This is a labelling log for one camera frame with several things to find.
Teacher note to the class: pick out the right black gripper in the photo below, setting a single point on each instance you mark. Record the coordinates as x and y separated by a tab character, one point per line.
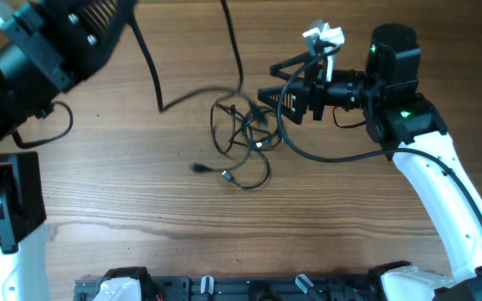
312	93

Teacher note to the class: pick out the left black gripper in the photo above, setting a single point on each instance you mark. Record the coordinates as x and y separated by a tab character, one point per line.
53	37

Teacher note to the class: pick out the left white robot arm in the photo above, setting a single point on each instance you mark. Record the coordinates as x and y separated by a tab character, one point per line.
24	93

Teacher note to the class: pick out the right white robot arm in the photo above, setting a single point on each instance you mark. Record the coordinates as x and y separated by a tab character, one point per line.
410	132

